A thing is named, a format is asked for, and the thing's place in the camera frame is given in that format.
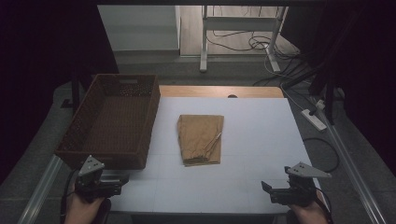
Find white cabinet panel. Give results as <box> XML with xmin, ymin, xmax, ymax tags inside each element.
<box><xmin>97</xmin><ymin>4</ymin><xmax>182</xmax><ymax>52</ymax></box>

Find person's right hand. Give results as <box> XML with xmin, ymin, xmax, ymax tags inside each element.
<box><xmin>288</xmin><ymin>189</ymin><xmax>330</xmax><ymax>224</ymax></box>

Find black looped floor cable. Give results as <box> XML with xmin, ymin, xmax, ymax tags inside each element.
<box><xmin>303</xmin><ymin>137</ymin><xmax>341</xmax><ymax>174</ymax></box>

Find tangle of floor cables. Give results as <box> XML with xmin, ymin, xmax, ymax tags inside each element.
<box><xmin>206</xmin><ymin>29</ymin><xmax>301</xmax><ymax>61</ymax></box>

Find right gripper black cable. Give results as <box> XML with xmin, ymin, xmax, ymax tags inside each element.
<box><xmin>314</xmin><ymin>186</ymin><xmax>334</xmax><ymax>224</ymax></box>

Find brown woven basket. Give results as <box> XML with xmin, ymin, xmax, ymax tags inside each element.
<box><xmin>54</xmin><ymin>73</ymin><xmax>162</xmax><ymax>171</ymax></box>

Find tan shorts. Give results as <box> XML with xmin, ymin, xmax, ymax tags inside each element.
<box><xmin>177</xmin><ymin>114</ymin><xmax>225</xmax><ymax>167</ymax></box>

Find black metal stand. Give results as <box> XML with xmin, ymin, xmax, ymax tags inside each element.
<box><xmin>60</xmin><ymin>70</ymin><xmax>94</xmax><ymax>114</ymax></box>

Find white power strip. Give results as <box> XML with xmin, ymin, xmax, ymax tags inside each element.
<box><xmin>300</xmin><ymin>108</ymin><xmax>328</xmax><ymax>132</ymax></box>

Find aluminium floor rail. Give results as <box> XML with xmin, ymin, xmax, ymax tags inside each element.
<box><xmin>17</xmin><ymin>154</ymin><xmax>64</xmax><ymax>224</ymax></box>
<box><xmin>322</xmin><ymin>116</ymin><xmax>388</xmax><ymax>224</ymax></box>

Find black tripod stand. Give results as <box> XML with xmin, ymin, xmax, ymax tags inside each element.
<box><xmin>281</xmin><ymin>12</ymin><xmax>354</xmax><ymax>126</ymax></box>

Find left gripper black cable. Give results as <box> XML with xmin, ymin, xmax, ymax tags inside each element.
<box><xmin>60</xmin><ymin>168</ymin><xmax>79</xmax><ymax>220</ymax></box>

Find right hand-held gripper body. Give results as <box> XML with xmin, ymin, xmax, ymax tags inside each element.
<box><xmin>284</xmin><ymin>161</ymin><xmax>332</xmax><ymax>207</ymax></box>

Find white metal desk frame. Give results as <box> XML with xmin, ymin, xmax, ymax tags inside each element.
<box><xmin>199</xmin><ymin>5</ymin><xmax>290</xmax><ymax>74</ymax></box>

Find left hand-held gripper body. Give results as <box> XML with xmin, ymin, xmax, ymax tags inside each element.
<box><xmin>74</xmin><ymin>154</ymin><xmax>108</xmax><ymax>203</ymax></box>

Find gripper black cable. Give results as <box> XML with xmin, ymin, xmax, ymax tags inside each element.
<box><xmin>314</xmin><ymin>186</ymin><xmax>334</xmax><ymax>224</ymax></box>
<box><xmin>60</xmin><ymin>168</ymin><xmax>79</xmax><ymax>220</ymax></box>

